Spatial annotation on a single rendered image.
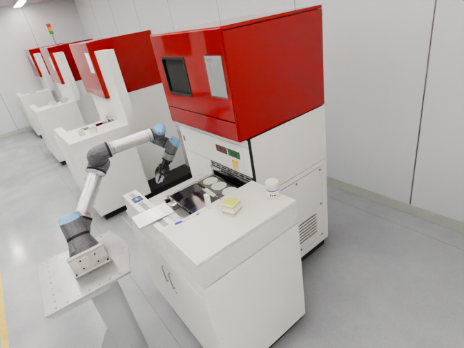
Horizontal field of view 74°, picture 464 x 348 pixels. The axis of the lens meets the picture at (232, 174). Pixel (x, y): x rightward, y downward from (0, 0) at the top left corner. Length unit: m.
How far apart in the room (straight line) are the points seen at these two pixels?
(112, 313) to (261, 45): 1.67
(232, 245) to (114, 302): 0.83
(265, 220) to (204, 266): 0.37
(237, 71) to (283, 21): 0.40
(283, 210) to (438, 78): 1.61
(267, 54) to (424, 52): 1.31
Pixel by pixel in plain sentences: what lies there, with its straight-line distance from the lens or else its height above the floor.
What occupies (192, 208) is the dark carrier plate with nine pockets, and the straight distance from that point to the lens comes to 1.84.
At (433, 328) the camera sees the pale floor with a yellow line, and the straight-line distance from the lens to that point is 2.42.
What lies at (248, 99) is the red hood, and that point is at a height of 1.44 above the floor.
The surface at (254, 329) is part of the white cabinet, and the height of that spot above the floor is 0.33.
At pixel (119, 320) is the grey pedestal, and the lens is 2.07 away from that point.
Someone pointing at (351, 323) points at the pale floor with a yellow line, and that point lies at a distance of 2.33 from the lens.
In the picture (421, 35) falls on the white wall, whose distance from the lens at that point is 2.72.
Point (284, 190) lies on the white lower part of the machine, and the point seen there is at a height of 0.77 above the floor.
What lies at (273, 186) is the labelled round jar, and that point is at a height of 1.04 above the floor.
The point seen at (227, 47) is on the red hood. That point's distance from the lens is 1.62.
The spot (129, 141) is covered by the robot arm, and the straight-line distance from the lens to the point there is 1.95.
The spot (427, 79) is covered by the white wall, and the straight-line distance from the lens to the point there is 2.75.
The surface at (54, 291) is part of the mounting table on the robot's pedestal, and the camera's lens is 1.84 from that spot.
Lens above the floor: 1.88
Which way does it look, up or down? 28 degrees down
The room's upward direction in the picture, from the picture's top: 11 degrees counter-clockwise
